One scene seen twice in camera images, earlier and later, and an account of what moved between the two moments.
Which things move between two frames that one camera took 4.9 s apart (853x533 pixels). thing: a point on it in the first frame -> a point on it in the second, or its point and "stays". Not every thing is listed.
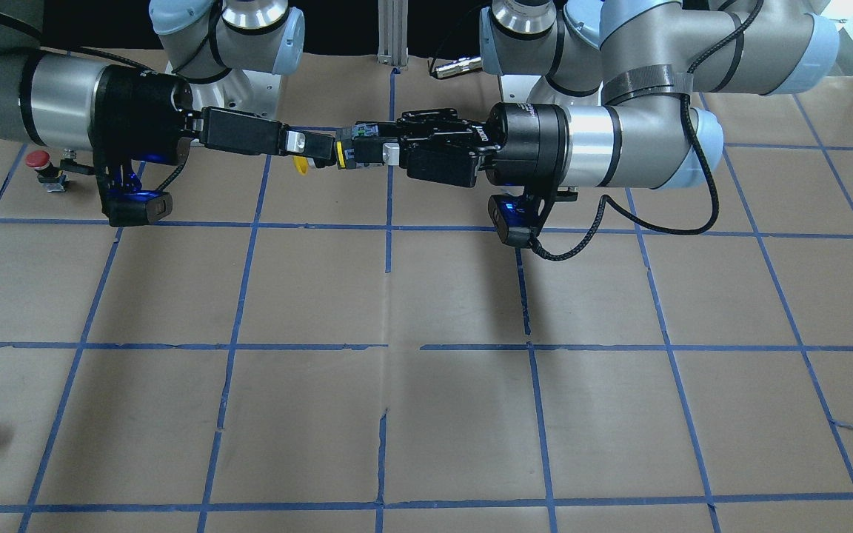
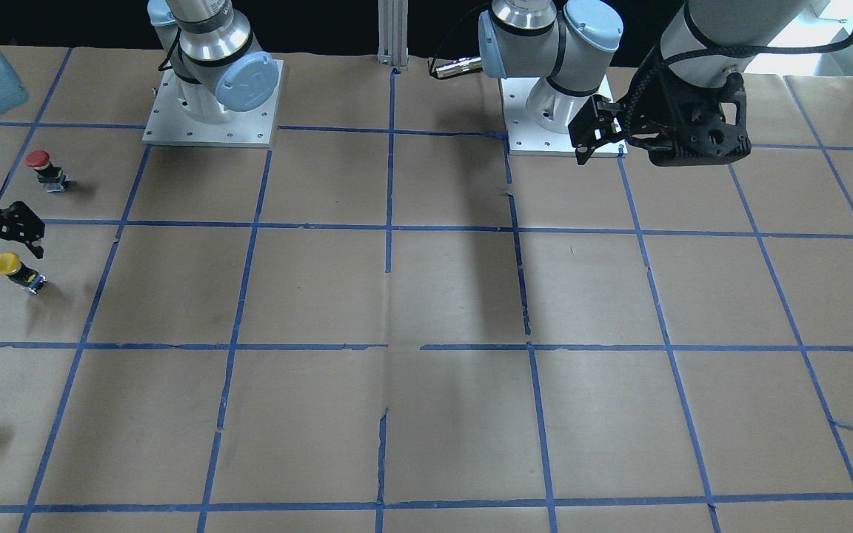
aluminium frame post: (392, 33) stays
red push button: (51, 177) stays
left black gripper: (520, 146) -> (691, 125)
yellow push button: (344, 150) -> (11, 264)
